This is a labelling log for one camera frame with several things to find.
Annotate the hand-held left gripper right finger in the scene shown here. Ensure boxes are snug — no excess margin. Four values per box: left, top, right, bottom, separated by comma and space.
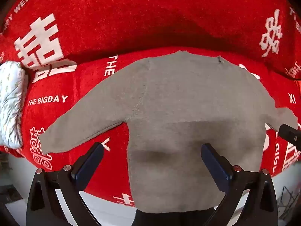
201, 143, 279, 226

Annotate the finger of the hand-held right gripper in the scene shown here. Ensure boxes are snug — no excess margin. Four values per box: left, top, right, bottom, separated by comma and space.
279, 124, 301, 151

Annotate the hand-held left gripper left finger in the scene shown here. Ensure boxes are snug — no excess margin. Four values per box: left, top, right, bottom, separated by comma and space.
26, 142, 105, 226

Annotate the grey sweater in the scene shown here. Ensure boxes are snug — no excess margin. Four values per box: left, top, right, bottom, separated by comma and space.
39, 51, 298, 213

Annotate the white patterned quilt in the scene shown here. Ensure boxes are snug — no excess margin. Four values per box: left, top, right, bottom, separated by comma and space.
0, 61, 29, 149

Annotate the red printed blanket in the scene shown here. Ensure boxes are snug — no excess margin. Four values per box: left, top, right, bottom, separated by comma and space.
0, 0, 301, 208

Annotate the black wire rack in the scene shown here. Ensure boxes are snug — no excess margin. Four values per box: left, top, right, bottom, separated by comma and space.
277, 186, 301, 222

